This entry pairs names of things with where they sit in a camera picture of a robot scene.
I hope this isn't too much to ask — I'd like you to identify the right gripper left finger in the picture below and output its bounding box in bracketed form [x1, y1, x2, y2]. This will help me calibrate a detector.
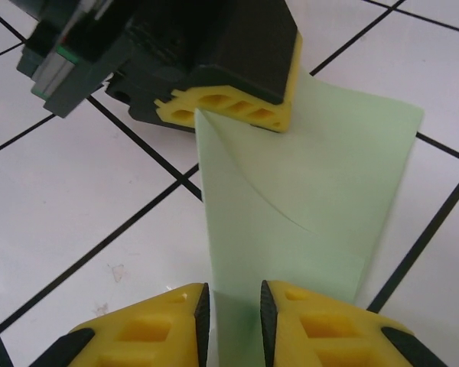
[32, 282, 210, 367]

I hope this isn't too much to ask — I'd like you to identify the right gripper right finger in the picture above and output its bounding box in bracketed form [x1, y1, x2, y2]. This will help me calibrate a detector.
[260, 280, 459, 367]

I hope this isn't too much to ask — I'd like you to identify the light green paper sheet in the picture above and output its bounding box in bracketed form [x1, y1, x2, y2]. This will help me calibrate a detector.
[194, 72, 425, 367]

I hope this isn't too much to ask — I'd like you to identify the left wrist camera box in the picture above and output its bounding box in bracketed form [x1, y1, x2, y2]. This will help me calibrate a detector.
[17, 0, 135, 120]

